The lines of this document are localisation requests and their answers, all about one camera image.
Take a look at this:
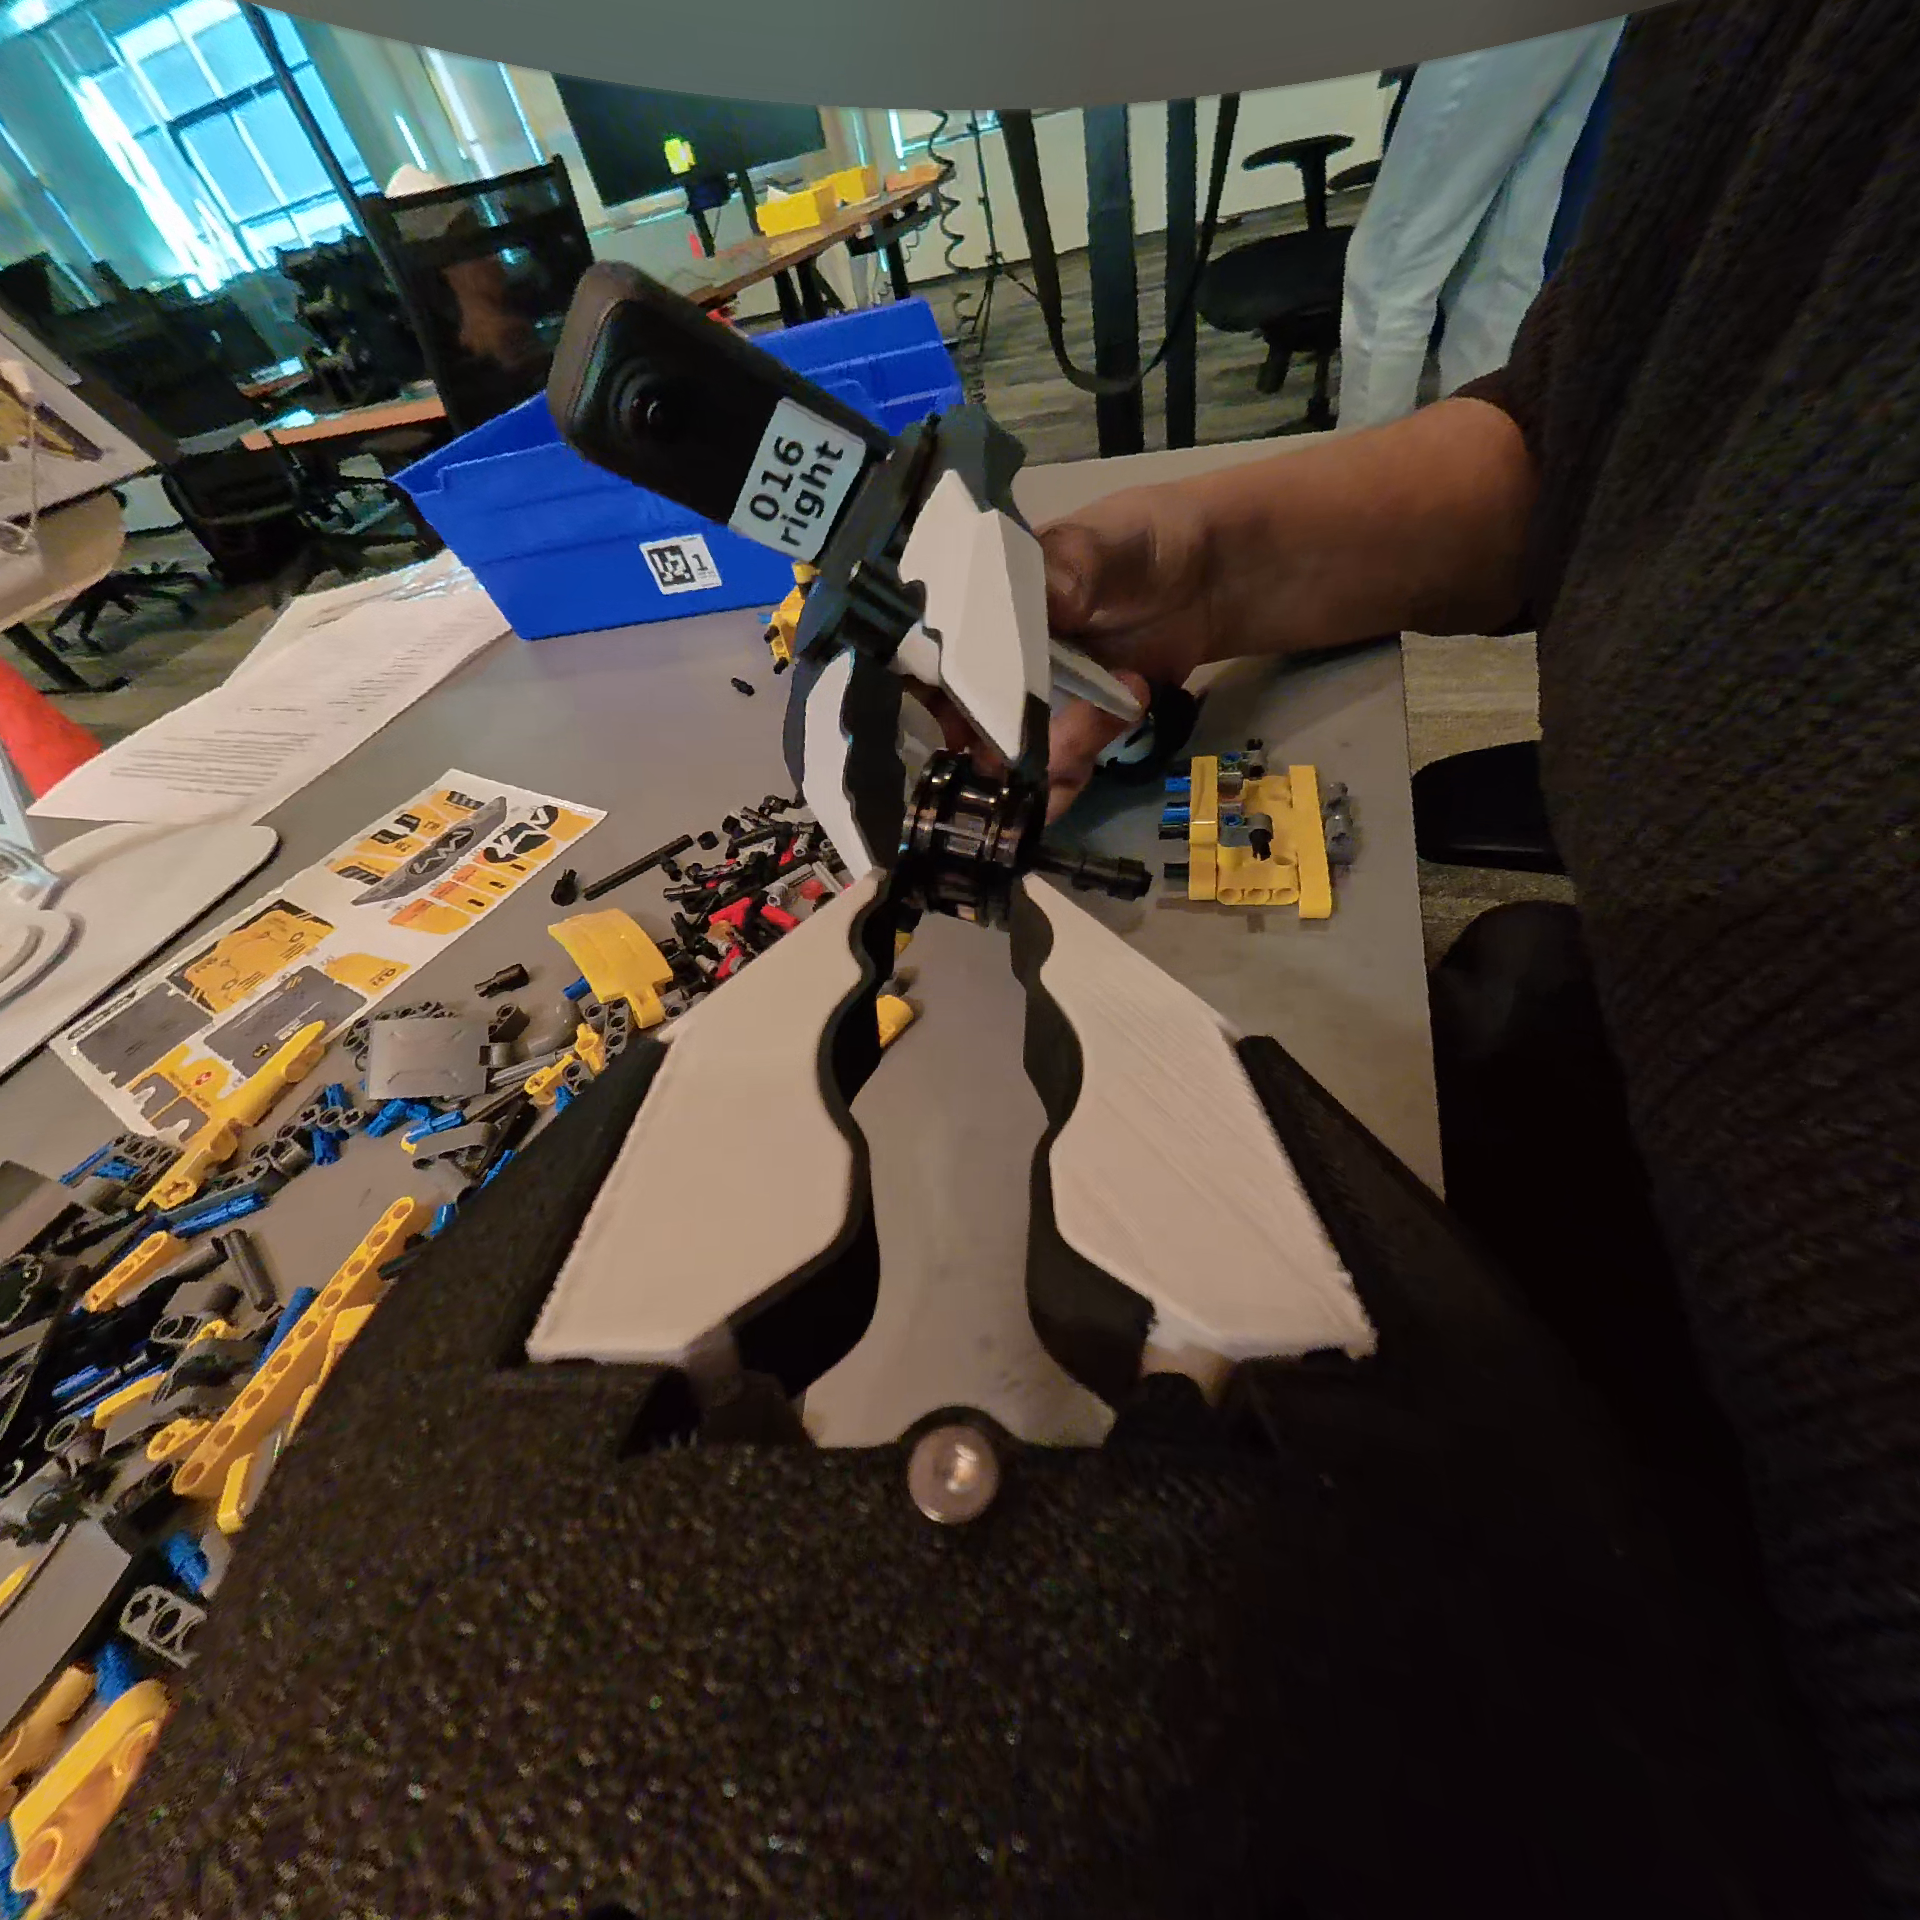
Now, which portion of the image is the person's right hand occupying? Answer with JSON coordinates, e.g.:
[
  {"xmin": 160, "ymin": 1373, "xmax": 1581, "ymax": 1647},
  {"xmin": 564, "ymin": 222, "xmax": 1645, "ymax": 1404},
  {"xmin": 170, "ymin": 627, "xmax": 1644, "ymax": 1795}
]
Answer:
[{"xmin": 915, "ymin": 480, "xmax": 1256, "ymax": 825}]

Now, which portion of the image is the black office chair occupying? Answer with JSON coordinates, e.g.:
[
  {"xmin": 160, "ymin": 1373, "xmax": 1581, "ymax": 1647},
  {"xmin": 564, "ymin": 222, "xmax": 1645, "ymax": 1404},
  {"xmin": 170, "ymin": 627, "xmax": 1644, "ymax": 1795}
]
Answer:
[{"xmin": 1200, "ymin": 134, "xmax": 1360, "ymax": 437}]

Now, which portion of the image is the person's black knit sweater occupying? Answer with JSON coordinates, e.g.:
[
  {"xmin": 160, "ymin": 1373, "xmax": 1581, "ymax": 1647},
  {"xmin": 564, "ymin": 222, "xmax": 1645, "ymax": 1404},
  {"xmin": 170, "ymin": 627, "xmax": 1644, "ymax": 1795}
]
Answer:
[{"xmin": 1423, "ymin": 0, "xmax": 1920, "ymax": 1920}]

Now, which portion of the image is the long black toy axle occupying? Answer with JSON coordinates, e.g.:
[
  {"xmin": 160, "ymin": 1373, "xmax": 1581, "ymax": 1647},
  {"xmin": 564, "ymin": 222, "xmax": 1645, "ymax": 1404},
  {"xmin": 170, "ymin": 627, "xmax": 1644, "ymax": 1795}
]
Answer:
[{"xmin": 576, "ymin": 835, "xmax": 695, "ymax": 903}]

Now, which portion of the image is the yellow grey sticker sheet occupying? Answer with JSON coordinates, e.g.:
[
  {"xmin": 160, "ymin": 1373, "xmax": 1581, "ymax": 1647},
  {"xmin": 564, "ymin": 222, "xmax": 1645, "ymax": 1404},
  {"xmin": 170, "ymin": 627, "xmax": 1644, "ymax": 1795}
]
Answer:
[{"xmin": 52, "ymin": 896, "xmax": 414, "ymax": 1142}]

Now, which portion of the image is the yellow bin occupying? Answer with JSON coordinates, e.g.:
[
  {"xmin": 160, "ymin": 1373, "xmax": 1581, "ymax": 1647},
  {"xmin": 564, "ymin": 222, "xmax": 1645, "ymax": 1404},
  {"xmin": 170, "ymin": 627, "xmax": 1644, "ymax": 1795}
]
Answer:
[{"xmin": 755, "ymin": 165, "xmax": 887, "ymax": 240}]

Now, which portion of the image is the orange cone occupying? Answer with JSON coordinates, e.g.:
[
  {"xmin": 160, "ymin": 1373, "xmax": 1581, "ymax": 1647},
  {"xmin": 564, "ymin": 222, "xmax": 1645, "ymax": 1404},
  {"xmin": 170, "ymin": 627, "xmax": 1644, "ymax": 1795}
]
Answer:
[{"xmin": 0, "ymin": 660, "xmax": 99, "ymax": 797}]

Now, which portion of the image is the yellow printed sticker sheet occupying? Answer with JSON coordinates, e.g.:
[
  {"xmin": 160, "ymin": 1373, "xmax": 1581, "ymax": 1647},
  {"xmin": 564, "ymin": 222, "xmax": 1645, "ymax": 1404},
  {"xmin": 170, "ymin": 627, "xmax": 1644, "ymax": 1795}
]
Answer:
[{"xmin": 307, "ymin": 768, "xmax": 607, "ymax": 940}]

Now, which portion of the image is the wooden desk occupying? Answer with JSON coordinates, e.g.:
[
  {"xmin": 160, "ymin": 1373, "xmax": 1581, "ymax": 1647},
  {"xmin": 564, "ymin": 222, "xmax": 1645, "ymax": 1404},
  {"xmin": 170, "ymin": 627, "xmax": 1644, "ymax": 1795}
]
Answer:
[{"xmin": 661, "ymin": 165, "xmax": 962, "ymax": 324}]

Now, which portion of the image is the person's right forearm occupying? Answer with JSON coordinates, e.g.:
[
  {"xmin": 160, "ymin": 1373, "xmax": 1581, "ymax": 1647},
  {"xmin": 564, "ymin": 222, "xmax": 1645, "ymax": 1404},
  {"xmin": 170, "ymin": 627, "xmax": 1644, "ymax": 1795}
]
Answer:
[{"xmin": 1237, "ymin": 392, "xmax": 1547, "ymax": 670}]

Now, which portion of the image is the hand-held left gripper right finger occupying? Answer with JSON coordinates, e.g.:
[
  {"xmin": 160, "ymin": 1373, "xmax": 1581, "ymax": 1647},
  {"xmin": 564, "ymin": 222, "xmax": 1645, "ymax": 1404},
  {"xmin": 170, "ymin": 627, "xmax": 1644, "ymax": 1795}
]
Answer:
[{"xmin": 1008, "ymin": 871, "xmax": 1379, "ymax": 1404}]

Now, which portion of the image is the white paper sheet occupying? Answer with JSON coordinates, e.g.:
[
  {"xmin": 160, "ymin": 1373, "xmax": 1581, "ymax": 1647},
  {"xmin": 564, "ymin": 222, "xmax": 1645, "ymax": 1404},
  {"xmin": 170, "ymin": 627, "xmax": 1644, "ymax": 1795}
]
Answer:
[{"xmin": 30, "ymin": 575, "xmax": 512, "ymax": 827}]

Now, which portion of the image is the pile of toy building pieces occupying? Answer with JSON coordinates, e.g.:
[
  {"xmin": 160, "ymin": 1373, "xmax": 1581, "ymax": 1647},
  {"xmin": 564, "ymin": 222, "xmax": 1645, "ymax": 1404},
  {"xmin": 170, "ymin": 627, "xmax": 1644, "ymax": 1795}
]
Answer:
[{"xmin": 0, "ymin": 791, "xmax": 920, "ymax": 1920}]

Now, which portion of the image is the grey toy panel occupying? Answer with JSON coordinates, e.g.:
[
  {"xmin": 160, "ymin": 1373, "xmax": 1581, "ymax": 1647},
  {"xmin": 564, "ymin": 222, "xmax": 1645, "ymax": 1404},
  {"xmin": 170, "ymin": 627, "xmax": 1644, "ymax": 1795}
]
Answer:
[{"xmin": 363, "ymin": 1017, "xmax": 490, "ymax": 1100}]

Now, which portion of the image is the black desk frame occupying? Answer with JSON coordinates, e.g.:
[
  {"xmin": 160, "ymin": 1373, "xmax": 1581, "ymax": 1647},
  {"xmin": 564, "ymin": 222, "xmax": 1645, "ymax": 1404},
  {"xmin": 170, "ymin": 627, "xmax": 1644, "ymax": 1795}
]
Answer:
[{"xmin": 996, "ymin": 102, "xmax": 1247, "ymax": 452}]

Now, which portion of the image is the black mesh chair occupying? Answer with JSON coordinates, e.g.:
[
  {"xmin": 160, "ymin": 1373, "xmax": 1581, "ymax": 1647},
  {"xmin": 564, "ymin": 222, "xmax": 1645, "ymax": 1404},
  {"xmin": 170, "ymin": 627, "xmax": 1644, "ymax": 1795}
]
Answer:
[{"xmin": 352, "ymin": 158, "xmax": 595, "ymax": 437}]

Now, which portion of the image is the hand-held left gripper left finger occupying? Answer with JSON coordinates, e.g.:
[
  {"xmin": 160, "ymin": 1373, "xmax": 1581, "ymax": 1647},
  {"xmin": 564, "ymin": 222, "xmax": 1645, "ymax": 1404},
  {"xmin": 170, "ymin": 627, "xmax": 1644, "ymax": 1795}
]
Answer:
[{"xmin": 525, "ymin": 871, "xmax": 902, "ymax": 1408}]

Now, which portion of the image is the dark monitor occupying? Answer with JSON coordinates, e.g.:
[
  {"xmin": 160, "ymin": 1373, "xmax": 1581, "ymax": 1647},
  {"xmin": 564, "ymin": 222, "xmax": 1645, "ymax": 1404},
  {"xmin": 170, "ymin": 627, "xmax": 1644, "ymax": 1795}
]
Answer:
[{"xmin": 551, "ymin": 71, "xmax": 830, "ymax": 212}]

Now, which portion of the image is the blue plastic bin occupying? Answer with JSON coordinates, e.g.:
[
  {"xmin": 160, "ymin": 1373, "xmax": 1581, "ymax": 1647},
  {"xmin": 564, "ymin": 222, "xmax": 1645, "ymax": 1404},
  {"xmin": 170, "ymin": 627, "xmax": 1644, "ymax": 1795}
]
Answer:
[{"xmin": 392, "ymin": 296, "xmax": 965, "ymax": 645}]

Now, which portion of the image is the yellow toy panel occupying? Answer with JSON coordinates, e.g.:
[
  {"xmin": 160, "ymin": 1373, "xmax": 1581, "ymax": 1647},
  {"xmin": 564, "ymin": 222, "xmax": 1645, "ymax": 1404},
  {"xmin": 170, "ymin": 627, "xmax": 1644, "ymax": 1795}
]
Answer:
[{"xmin": 546, "ymin": 907, "xmax": 676, "ymax": 1028}]

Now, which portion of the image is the window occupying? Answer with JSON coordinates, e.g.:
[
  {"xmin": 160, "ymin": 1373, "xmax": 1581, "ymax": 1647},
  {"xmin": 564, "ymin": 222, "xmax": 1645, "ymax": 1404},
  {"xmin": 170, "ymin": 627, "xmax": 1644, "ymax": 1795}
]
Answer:
[{"xmin": 0, "ymin": 0, "xmax": 378, "ymax": 287}]

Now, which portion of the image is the white rounded board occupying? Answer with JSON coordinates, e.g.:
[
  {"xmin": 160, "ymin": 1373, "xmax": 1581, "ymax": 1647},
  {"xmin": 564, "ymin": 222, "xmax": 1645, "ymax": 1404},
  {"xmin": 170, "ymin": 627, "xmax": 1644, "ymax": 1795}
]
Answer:
[{"xmin": 0, "ymin": 823, "xmax": 280, "ymax": 1075}]

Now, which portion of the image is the yellow grey toy block assembly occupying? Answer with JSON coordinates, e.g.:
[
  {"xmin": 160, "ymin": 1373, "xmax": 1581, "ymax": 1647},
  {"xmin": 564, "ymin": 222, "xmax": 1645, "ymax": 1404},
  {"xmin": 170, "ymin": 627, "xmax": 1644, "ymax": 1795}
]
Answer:
[{"xmin": 1158, "ymin": 749, "xmax": 1360, "ymax": 921}]

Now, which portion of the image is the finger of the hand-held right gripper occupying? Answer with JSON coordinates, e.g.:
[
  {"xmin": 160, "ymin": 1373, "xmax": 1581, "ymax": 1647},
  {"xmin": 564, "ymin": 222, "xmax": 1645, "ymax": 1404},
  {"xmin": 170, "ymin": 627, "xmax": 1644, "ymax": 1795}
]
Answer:
[
  {"xmin": 784, "ymin": 656, "xmax": 910, "ymax": 887},
  {"xmin": 896, "ymin": 471, "xmax": 1055, "ymax": 775}
]

